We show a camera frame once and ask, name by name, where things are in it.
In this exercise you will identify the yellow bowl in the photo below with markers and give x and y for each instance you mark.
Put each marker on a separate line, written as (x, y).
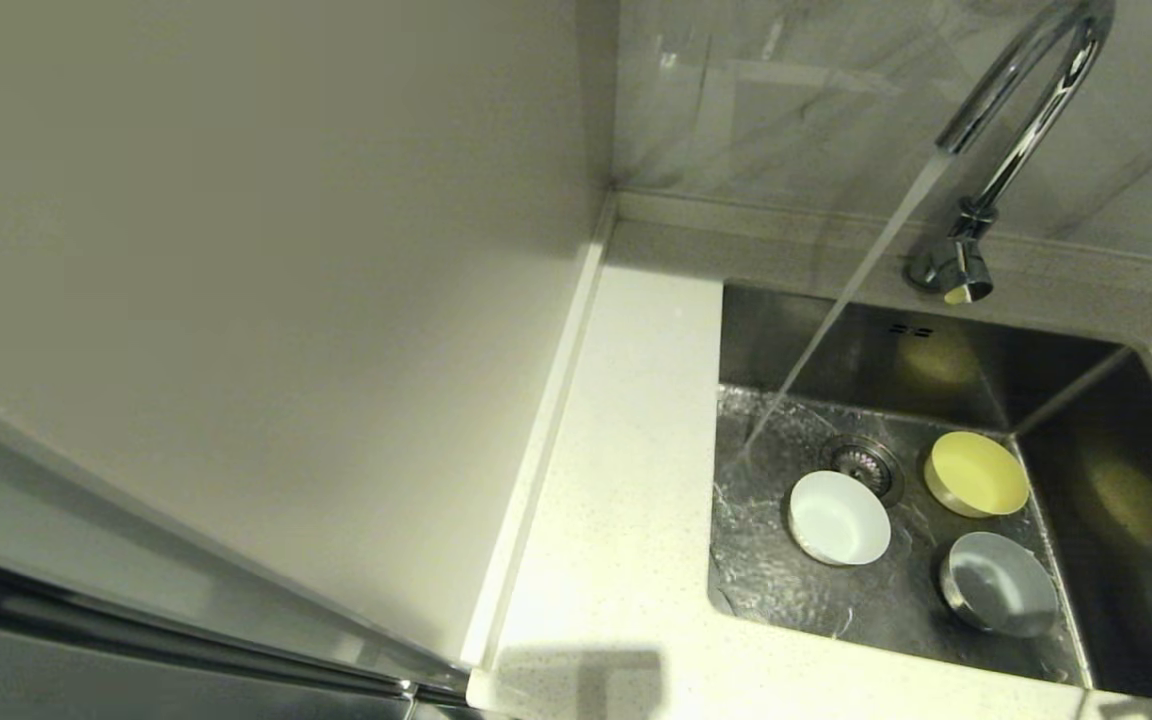
(981, 472)

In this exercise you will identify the white cabinet side panel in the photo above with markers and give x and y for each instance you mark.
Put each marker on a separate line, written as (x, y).
(236, 250)

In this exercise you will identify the stainless steel sink basin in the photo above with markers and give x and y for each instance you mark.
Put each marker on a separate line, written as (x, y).
(766, 340)

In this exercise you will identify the round metal drain strainer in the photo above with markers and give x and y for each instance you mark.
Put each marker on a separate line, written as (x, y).
(861, 455)

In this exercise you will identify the chrome gooseneck faucet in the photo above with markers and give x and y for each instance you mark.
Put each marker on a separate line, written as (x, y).
(1021, 130)

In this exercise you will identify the white bowl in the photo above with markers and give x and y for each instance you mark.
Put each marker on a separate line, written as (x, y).
(841, 520)

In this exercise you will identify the pale blue bowl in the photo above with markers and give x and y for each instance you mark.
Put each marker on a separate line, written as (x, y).
(1001, 590)

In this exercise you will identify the stainless steel appliance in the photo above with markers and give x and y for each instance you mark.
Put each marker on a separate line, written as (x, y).
(86, 680)

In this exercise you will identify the running water stream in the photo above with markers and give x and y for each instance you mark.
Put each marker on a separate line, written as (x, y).
(866, 265)

